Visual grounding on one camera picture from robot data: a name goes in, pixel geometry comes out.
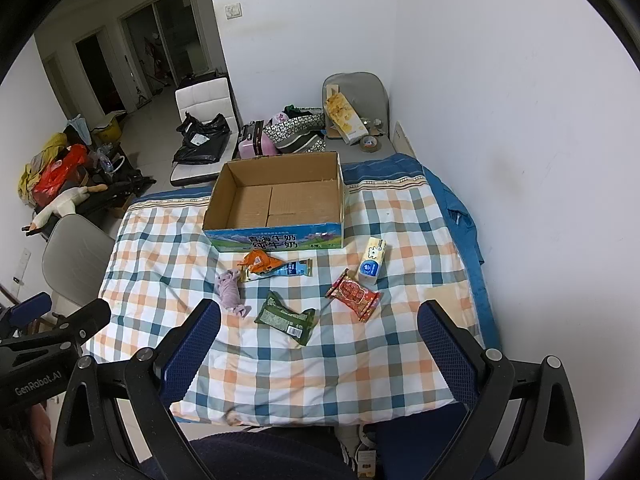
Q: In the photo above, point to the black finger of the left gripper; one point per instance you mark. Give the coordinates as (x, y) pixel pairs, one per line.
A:
(82, 325)

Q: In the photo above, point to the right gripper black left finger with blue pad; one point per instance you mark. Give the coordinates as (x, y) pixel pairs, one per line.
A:
(91, 440)

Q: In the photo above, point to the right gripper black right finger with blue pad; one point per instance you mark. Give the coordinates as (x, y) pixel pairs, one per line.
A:
(545, 441)

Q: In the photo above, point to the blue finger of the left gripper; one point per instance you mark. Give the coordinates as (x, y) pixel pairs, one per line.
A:
(18, 317)

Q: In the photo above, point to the purple cloth toy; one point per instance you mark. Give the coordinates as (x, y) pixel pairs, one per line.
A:
(227, 289)

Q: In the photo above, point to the orange snack packet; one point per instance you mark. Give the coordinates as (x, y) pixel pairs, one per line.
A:
(259, 262)

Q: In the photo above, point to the green snack packet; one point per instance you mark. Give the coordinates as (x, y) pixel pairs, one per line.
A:
(275, 314)

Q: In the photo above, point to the blue snack bar packet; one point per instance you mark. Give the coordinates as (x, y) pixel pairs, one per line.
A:
(292, 268)

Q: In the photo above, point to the yellow tissue pack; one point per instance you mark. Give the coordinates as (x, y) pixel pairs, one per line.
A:
(371, 262)

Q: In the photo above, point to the red floral snack packet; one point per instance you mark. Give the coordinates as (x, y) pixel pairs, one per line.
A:
(357, 297)

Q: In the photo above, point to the grey plastic chair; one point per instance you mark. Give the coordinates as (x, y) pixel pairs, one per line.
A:
(75, 259)

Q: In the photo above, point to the white goose plush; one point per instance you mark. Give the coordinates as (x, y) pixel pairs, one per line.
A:
(63, 205)

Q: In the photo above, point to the yellow cloth pile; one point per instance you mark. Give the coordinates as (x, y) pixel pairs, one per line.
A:
(34, 168)

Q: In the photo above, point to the red plastic bag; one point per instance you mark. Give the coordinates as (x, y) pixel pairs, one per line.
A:
(59, 172)

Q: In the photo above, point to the black bag on chair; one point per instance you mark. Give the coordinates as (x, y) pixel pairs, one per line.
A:
(203, 143)

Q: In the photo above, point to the plaid checkered blanket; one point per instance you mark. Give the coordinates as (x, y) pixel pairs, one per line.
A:
(350, 372)

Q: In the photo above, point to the open cardboard box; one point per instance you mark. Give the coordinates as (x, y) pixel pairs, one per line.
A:
(278, 204)

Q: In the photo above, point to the pink suitcase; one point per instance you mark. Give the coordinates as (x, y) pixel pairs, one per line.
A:
(253, 142)

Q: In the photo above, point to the white leather chair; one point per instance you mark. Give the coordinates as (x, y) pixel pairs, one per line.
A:
(204, 100)

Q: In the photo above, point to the yellow cracker box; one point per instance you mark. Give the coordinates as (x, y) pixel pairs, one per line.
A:
(345, 118)

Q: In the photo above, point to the brown tape roll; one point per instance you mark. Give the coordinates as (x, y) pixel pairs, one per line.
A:
(369, 144)

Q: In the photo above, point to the white board by wall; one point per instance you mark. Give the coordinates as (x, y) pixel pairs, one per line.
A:
(401, 142)

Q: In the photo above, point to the wall light switch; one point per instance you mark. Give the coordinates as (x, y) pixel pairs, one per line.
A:
(233, 11)

